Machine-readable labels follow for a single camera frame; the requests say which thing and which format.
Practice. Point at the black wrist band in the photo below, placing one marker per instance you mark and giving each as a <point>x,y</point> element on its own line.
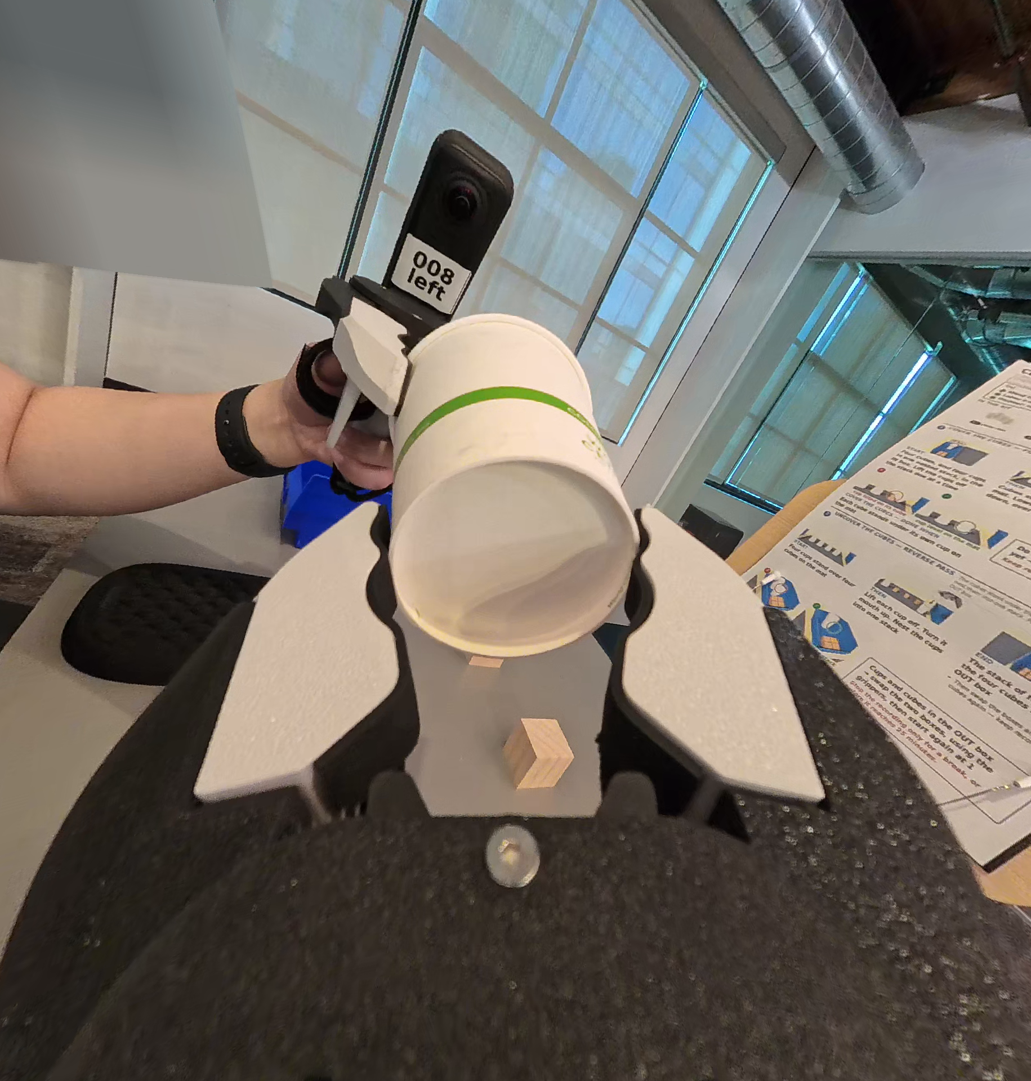
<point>236,431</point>

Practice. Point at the black floor box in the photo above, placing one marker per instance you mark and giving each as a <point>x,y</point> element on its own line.
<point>711,532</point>

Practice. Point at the blue plastic bin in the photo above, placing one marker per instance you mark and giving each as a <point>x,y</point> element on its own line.
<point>308,515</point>

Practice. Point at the printed instruction sheet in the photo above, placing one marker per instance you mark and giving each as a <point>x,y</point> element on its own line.
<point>921,591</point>

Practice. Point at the stack of white cups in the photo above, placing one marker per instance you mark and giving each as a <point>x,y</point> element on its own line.
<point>498,507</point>

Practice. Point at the wooden cube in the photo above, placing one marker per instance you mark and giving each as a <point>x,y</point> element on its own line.
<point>536,756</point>
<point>486,661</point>

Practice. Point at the large paned window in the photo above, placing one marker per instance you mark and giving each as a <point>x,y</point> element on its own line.
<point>608,169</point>
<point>819,397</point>

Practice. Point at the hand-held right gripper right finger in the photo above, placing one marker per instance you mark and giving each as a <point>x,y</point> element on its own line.
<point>718,684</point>

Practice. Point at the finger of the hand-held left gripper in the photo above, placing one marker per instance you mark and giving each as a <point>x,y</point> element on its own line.
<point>372,355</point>

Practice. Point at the black padded wrist rest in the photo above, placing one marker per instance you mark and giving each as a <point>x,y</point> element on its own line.
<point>143,625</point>

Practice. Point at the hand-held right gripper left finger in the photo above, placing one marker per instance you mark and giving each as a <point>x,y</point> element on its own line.
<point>304,684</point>

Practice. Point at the person's left forearm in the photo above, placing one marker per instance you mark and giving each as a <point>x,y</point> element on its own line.
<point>101,447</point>

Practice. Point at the silver ventilation duct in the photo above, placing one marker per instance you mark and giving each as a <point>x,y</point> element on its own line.
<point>828,93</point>

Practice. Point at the person's left hand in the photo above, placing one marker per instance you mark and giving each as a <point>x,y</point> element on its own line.
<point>296,431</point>

